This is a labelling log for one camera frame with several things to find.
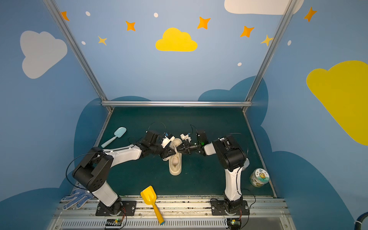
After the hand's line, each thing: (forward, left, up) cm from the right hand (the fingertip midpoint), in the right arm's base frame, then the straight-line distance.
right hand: (176, 150), depth 87 cm
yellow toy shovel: (-25, +13, -8) cm, 29 cm away
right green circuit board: (-34, -33, -12) cm, 49 cm away
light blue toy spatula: (+16, +45, -7) cm, 48 cm away
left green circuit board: (-38, +30, -11) cm, 49 cm away
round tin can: (-13, -48, -1) cm, 49 cm away
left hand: (+1, +1, -2) cm, 2 cm away
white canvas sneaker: (-7, 0, -2) cm, 8 cm away
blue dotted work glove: (-27, +51, -7) cm, 58 cm away
